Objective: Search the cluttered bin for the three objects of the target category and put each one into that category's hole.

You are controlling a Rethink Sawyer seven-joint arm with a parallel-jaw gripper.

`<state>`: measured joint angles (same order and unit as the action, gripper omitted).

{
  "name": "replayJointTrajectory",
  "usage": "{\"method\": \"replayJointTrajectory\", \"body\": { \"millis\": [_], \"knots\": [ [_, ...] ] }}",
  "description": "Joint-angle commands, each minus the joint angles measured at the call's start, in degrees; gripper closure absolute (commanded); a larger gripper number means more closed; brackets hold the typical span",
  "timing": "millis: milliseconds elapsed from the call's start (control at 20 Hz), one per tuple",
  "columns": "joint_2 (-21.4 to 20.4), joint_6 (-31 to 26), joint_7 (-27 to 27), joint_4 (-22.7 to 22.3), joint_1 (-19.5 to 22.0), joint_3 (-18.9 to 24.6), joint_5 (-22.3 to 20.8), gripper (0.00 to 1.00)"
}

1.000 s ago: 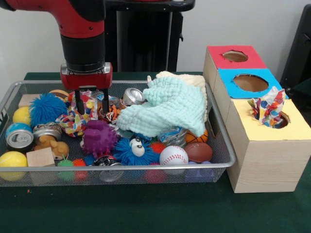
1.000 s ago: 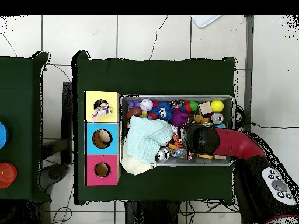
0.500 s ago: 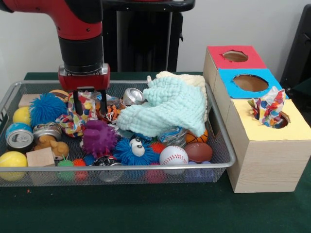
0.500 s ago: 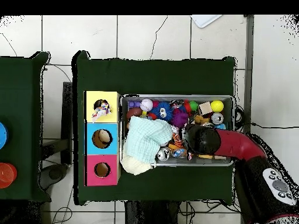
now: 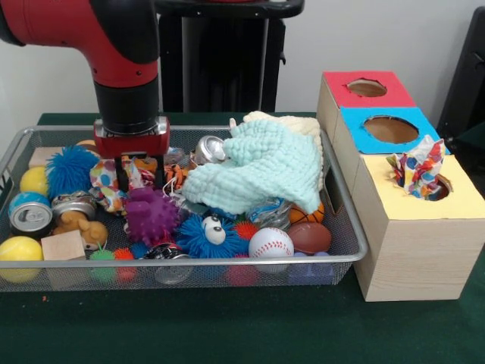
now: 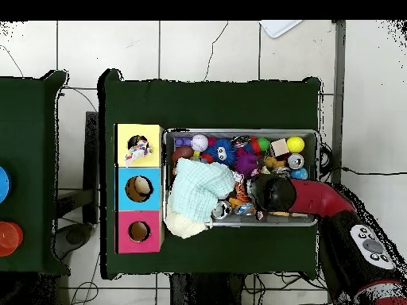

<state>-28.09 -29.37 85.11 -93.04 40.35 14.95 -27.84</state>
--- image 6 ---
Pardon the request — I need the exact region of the mint waffle cloth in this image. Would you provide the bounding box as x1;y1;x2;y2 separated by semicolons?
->
168;157;237;223

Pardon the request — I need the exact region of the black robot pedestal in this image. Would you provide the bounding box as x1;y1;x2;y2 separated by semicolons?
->
169;273;255;305

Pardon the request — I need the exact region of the red disc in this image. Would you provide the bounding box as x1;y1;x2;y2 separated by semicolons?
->
0;221;24;257

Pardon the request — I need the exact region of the wooden block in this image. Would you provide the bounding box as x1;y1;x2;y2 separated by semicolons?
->
270;138;291;157

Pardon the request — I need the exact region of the dark green tablecloth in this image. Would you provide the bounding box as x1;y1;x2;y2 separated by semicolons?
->
0;70;71;276
98;68;322;280

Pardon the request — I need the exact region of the yellow ball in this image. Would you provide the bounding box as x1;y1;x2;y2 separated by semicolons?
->
286;135;305;154

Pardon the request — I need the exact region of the wire mesh bin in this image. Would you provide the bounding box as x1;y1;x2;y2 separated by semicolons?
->
162;128;320;228

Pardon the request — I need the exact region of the white tray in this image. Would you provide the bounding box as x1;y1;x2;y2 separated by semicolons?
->
259;20;303;39

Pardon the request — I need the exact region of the cream waffle cloth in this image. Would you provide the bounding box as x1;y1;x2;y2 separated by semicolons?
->
165;207;211;240

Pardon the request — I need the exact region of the grey floor rail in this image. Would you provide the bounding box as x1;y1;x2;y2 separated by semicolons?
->
330;20;347;185

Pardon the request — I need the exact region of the black cable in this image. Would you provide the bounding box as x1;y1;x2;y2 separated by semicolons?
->
341;166;407;176

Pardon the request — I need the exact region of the blue fuzzy toy with eyes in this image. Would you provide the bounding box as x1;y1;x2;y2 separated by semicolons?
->
206;138;236;166

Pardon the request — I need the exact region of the silver drink can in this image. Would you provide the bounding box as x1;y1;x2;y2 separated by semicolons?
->
287;152;305;170

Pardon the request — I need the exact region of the purple spiky toy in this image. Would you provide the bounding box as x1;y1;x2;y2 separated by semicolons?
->
233;148;259;176

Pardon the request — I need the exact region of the brown toy football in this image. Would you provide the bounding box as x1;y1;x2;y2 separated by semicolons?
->
172;146;195;165

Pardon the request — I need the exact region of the blue disc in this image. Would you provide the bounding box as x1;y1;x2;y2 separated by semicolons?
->
0;166;13;204

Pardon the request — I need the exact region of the white toy baseball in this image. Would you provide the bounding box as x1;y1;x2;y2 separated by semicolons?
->
190;133;210;153

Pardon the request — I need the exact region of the wooden box with three holes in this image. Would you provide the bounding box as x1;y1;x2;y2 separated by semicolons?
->
114;123;165;254

